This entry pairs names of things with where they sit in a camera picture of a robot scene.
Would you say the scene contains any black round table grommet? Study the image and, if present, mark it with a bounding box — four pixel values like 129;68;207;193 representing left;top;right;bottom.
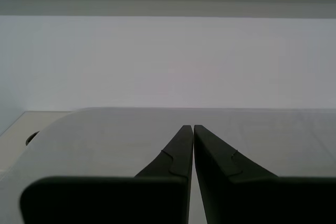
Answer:
25;130;40;146

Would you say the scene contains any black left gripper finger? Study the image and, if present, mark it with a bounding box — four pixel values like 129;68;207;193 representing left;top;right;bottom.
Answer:
19;124;194;224
193;124;336;224

